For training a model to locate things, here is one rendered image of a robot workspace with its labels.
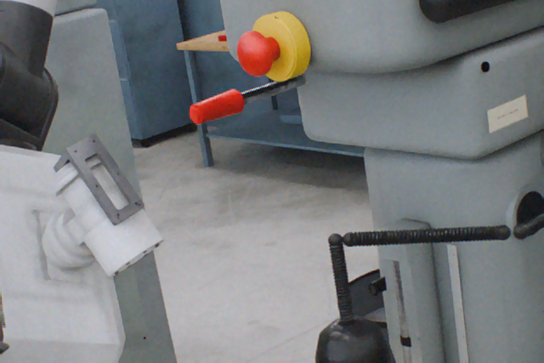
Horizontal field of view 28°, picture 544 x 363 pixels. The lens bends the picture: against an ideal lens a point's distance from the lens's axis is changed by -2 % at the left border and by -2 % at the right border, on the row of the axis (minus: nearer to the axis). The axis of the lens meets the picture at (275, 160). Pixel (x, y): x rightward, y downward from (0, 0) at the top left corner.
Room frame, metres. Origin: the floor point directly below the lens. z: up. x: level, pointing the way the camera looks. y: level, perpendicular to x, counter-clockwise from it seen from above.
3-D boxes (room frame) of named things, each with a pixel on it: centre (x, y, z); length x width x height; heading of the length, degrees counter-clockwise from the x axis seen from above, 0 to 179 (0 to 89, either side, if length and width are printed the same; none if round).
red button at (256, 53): (0.94, 0.00, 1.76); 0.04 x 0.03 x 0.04; 39
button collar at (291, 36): (0.96, -0.02, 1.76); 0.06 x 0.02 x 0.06; 39
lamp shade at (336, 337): (0.94, -0.04, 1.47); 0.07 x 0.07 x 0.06
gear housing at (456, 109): (1.13, -0.23, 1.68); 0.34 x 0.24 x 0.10; 129
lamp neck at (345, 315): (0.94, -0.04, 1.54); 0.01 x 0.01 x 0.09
